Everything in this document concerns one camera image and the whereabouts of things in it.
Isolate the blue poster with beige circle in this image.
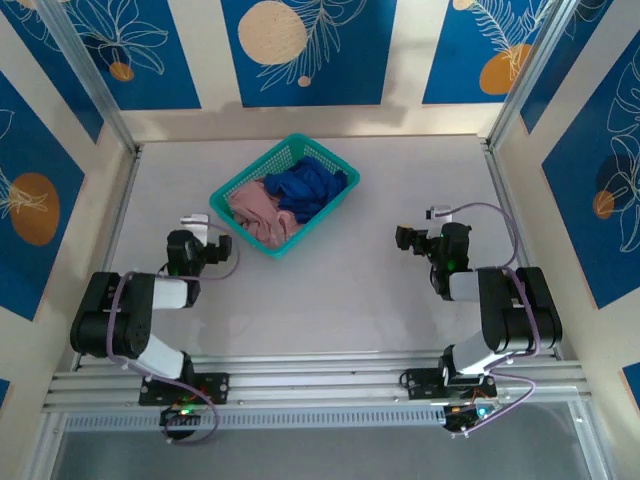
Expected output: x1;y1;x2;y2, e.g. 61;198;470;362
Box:
221;0;399;109

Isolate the blue poster orange circle fern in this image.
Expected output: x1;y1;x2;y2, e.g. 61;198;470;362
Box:
422;0;551;105

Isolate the blue poster white flower drawing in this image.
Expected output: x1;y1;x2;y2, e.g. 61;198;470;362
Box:
64;0;202;112

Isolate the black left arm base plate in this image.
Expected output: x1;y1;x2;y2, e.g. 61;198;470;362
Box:
138;372;231;406

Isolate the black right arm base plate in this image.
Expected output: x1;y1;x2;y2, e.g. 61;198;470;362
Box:
402;368;499;401

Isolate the teal plastic basket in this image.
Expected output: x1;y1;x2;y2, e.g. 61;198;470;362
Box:
208;132;361;260

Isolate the aluminium frame post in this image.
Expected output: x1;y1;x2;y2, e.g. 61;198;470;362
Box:
487;0;586;151
37;0;139;154

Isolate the grey metal panel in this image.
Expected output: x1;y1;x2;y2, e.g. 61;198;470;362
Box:
47;402;594;480

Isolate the blue poster navy circle lily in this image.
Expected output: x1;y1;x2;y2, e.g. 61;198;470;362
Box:
542;44;640;310

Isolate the grey slotted cable duct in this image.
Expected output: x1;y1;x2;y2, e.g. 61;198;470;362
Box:
62;405;449;432

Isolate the blue poster with line drawing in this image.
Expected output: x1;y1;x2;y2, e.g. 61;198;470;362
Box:
519;0;616;134

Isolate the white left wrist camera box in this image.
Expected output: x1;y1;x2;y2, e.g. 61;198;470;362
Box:
179;213;211;241

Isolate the blue poster large orange circle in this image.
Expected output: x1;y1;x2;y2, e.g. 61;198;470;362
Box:
0;69;86;321

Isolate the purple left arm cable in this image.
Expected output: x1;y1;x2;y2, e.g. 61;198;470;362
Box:
106;222;241;445

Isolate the aluminium table edge rail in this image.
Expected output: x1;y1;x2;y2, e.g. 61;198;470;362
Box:
482;142;559;359
74;142;144;371

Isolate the wide aluminium base rail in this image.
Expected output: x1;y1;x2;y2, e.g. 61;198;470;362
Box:
42;349;591;412

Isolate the pink garment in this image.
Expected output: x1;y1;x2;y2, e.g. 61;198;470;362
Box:
228;180;304;250

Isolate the blue t-shirt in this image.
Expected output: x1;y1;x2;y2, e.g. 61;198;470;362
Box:
263;155;349;226

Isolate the blue poster with leaf lines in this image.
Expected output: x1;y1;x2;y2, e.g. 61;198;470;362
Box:
0;0;106;144

